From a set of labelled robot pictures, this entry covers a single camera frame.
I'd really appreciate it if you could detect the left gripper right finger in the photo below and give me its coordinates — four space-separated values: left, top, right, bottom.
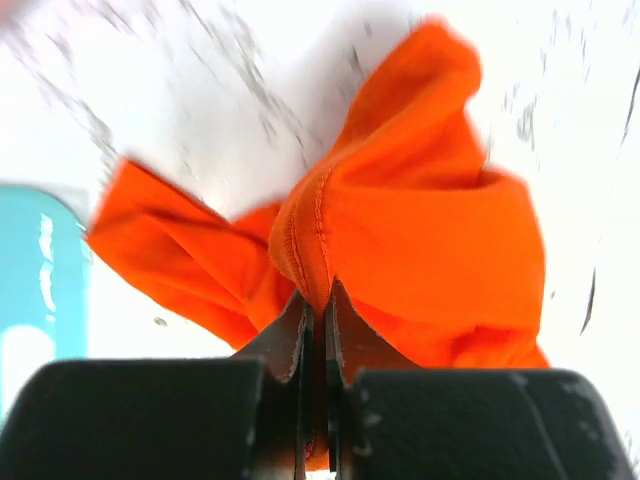
324 282 634 480

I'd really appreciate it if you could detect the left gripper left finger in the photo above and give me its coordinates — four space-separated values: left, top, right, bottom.
1 295 314 479

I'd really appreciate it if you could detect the orange t shirt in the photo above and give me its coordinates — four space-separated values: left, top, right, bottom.
85 17 551 471

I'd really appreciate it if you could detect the teal cutting board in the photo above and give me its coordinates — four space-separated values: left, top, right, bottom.
0 183 92 416

